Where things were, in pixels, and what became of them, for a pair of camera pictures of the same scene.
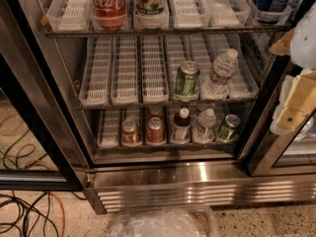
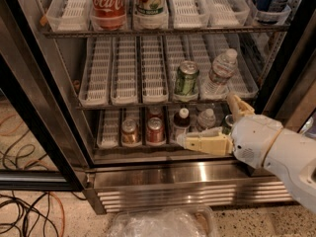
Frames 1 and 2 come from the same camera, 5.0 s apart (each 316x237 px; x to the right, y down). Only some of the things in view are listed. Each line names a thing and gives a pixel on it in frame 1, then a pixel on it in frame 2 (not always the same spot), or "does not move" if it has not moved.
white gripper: [304, 44] -> [254, 138]
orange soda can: [129, 133] does not move
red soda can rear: [155, 112] does not move
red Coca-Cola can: [108, 6] does not move
